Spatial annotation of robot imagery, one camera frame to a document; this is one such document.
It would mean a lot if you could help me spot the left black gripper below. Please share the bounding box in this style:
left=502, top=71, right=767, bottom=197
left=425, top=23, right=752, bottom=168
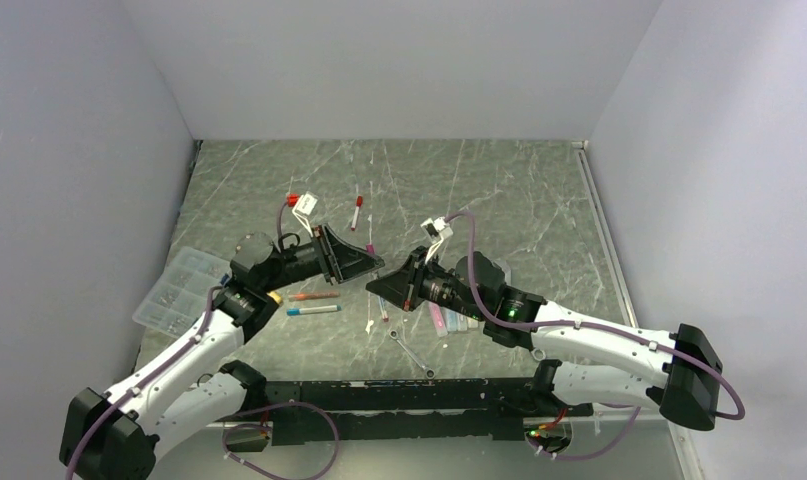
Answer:
left=261, top=224, right=384, bottom=293

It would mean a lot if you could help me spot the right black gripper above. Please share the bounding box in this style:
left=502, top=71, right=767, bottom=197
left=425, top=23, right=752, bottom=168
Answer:
left=368, top=245, right=486, bottom=321

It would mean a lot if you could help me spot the magenta capped white marker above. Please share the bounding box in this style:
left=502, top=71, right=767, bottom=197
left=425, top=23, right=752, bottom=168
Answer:
left=365, top=243, right=391, bottom=324

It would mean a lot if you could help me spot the blue capped white marker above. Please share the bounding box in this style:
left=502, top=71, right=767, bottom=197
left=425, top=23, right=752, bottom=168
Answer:
left=286, top=304, right=342, bottom=317

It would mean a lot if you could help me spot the pink highlighter body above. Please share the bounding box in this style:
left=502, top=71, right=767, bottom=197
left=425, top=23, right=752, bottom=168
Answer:
left=427, top=302, right=448, bottom=338

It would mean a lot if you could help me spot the blue highlighter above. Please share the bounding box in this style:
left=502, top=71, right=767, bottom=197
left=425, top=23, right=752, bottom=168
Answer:
left=444, top=309, right=460, bottom=333

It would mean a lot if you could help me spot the red capped white marker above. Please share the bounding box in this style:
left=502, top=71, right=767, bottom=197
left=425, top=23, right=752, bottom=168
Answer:
left=349, top=195, right=363, bottom=231

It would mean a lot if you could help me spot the yellow highlighter cap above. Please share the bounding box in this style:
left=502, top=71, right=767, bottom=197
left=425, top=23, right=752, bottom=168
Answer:
left=268, top=292, right=283, bottom=306

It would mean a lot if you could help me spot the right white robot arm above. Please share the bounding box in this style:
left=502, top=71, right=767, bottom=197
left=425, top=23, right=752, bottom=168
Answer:
left=366, top=247, right=723, bottom=431

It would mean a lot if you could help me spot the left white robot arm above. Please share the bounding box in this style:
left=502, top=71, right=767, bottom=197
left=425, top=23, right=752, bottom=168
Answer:
left=59, top=225, right=384, bottom=479

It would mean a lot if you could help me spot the orange marker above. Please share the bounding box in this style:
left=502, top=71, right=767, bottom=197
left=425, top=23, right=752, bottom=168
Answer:
left=288, top=292, right=340, bottom=302

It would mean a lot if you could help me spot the silver ratchet wrench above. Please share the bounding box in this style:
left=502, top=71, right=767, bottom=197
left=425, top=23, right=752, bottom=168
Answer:
left=389, top=330, right=436, bottom=380

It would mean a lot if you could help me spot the clear plastic parts box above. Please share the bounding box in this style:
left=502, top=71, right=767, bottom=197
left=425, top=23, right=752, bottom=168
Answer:
left=132, top=247, right=230, bottom=338

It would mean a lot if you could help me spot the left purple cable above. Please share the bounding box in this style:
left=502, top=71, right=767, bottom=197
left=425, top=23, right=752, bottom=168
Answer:
left=65, top=198, right=343, bottom=480

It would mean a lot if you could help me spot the purple cable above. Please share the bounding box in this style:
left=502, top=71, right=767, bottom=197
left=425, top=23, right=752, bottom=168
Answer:
left=442, top=210, right=747, bottom=463
left=65, top=198, right=343, bottom=480

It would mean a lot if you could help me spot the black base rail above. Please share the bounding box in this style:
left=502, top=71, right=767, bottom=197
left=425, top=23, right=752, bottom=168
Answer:
left=225, top=378, right=593, bottom=446

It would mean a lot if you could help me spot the aluminium side rail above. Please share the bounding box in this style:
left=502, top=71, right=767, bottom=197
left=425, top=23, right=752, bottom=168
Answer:
left=571, top=141, right=639, bottom=327

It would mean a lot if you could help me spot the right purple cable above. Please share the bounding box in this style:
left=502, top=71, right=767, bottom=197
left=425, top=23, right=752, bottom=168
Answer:
left=442, top=210, right=747, bottom=463

